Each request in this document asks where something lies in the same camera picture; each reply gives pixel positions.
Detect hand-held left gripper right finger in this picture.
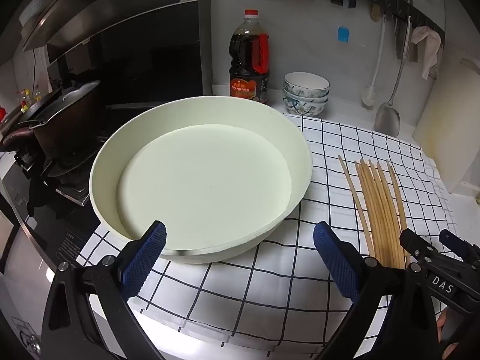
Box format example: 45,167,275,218
313,220,441,360

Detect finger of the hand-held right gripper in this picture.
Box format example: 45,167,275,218
440,229,480,271
399,228,437,269

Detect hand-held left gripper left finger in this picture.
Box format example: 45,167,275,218
40,220,167,360

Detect bunch of wooden chopsticks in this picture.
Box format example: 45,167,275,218
337,154,410,271

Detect cream round basin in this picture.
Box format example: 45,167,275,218
89,97,314,267

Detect person's right hand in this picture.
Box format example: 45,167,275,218
437,307,460,347

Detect white black-checked cloth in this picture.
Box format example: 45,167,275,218
77,114,452,347

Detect black gas stove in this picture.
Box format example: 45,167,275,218
0,135,113,241

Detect white cutting board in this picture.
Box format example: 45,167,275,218
412,50,480,196

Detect metal cooking spatula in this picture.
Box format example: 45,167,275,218
374,15,413,137

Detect dark cooking pot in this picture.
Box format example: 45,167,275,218
0,82,109,166

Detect blue floral ceramic bowl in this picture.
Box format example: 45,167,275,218
283,99,329,118
282,89,331,106
283,72,331,98

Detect white dish brush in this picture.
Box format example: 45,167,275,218
361,19,387,110

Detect glass pot lid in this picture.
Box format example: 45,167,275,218
4,80,101,126

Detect beige hanging rag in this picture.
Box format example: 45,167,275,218
410,26,443,80

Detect hanging kitchen knife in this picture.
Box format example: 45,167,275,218
395,17,419,62

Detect black range hood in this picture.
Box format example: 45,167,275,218
20,0,212,100

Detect dark soy sauce bottle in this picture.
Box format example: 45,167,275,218
229,8,271,105

